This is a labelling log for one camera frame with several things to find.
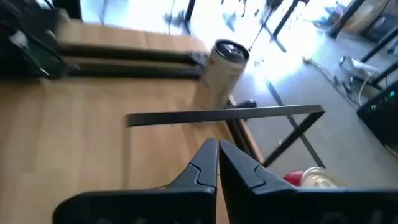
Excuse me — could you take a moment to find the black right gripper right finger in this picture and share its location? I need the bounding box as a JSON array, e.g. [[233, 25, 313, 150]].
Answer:
[[219, 139, 398, 224]]

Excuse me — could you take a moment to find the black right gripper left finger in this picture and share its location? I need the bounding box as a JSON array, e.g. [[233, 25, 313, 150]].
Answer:
[[52, 139, 218, 224]]

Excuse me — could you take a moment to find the red cola can black script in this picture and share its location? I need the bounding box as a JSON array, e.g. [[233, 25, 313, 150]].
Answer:
[[282, 167, 346, 189]]

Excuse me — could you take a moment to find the white slim can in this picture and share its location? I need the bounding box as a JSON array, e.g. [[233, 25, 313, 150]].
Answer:
[[203, 39, 251, 110]]

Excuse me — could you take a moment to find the black computer case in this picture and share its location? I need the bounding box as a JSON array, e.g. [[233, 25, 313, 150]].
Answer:
[[356, 81, 398, 147]]

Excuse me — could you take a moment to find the silver floor device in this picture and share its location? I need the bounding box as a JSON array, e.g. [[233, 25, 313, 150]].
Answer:
[[338, 55, 382, 82]]

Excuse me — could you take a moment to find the black floor stand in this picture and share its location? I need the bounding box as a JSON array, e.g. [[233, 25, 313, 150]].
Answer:
[[248, 0, 312, 54]]

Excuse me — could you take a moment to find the wooden shelf black metal frame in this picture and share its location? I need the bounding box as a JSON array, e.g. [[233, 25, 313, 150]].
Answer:
[[126, 104, 326, 191]]

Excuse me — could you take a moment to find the grey floor cable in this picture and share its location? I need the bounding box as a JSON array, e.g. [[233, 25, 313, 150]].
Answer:
[[303, 55, 358, 103]]

